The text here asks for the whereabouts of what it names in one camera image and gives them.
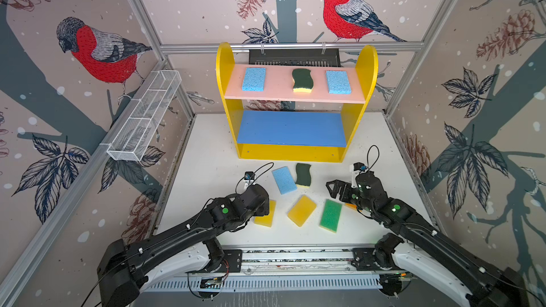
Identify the black perforated metal tray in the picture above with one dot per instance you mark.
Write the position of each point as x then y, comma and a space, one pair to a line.
296, 57

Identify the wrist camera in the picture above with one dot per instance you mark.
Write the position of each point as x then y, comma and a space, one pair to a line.
358, 168
249, 178

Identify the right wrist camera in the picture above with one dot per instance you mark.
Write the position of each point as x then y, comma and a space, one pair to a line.
358, 168

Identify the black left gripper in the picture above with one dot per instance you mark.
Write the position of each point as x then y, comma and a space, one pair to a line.
264, 209

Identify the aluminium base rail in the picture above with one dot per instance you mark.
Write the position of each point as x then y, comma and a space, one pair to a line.
273, 260

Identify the green yellow scouring sponge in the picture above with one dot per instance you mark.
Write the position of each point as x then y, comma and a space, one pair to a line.
303, 175
303, 81

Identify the yellow orange sponge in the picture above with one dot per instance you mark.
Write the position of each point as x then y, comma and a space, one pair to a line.
302, 210

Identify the light blue sponge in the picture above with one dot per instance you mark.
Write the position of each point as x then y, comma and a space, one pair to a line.
254, 80
284, 180
338, 82

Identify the white wire basket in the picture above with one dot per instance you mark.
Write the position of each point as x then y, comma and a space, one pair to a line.
137, 132

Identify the yellow shelf unit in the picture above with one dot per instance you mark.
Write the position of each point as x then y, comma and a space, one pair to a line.
279, 124

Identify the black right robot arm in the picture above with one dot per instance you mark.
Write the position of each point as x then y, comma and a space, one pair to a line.
414, 245

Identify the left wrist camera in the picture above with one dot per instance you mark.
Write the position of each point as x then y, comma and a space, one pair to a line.
249, 178

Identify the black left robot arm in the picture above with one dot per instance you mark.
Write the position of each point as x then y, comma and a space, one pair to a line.
126, 270

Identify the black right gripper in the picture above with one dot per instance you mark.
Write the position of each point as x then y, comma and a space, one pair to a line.
345, 187

